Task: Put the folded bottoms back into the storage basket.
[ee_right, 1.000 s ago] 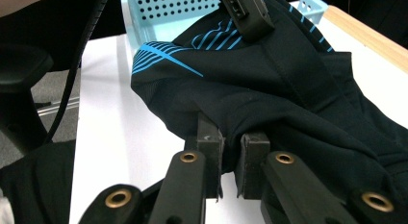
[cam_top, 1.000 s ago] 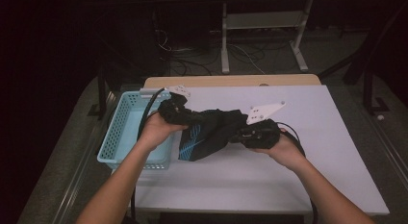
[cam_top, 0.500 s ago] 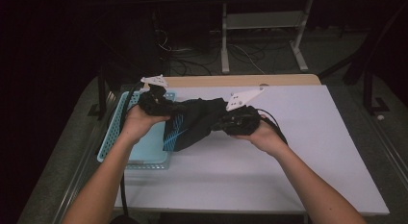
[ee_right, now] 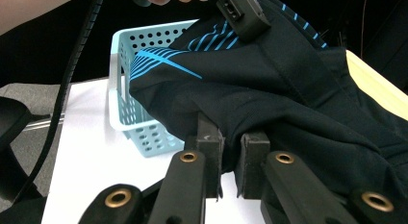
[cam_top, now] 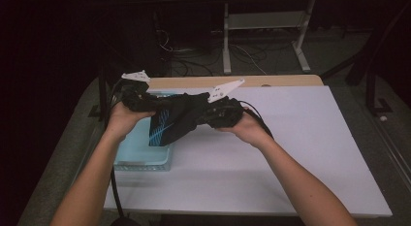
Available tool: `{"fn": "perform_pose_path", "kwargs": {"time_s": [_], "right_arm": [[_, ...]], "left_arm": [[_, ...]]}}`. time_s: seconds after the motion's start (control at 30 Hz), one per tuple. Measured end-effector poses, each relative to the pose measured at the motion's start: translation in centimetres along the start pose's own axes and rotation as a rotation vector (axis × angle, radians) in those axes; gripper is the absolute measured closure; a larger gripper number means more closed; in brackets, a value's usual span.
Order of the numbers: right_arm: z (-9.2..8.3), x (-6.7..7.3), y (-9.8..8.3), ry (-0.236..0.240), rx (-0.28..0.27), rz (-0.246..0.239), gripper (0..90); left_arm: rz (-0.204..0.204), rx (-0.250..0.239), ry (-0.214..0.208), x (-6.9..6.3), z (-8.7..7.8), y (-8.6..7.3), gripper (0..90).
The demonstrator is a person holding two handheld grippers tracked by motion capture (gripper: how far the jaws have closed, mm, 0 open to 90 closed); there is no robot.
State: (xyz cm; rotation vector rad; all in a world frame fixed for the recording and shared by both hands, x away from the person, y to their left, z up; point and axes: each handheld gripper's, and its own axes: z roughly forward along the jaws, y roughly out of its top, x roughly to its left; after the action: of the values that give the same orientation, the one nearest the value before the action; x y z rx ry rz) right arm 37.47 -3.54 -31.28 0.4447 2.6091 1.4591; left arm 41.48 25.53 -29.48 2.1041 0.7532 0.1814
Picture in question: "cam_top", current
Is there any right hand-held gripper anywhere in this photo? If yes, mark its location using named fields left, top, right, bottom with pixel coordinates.
left=197, top=79, right=245, bottom=129

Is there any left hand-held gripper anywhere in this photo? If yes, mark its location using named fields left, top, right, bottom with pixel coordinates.
left=112, top=70, right=163, bottom=113

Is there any black shirt blue print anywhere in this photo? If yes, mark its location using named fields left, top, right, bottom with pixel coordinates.
left=147, top=92, right=211, bottom=147

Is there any light blue plastic basket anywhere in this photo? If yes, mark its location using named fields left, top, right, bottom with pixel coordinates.
left=112, top=90, right=178, bottom=173

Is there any person's left hand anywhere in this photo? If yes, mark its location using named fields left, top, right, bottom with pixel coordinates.
left=106, top=101, right=157, bottom=143

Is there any person's right hand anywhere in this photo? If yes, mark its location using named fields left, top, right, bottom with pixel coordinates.
left=214, top=112, right=274, bottom=148

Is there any black metal stand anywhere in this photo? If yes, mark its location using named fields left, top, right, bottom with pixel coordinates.
left=364, top=69, right=394, bottom=117
left=88, top=65, right=111, bottom=122

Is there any white board table cover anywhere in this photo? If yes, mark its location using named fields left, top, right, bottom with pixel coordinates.
left=103, top=85, right=394, bottom=219

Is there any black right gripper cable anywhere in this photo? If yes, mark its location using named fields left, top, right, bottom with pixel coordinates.
left=237, top=100, right=274, bottom=140

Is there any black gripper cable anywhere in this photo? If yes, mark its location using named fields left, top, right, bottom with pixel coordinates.
left=109, top=83, right=126, bottom=220
left=237, top=100, right=274, bottom=140

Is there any tangle of floor cables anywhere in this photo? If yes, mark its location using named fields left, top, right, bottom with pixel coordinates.
left=156, top=26, right=269, bottom=78

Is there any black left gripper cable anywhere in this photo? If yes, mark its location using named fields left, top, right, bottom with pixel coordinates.
left=109, top=83, right=126, bottom=220

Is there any white metal stand frame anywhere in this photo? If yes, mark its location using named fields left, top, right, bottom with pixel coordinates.
left=222, top=0, right=316, bottom=76

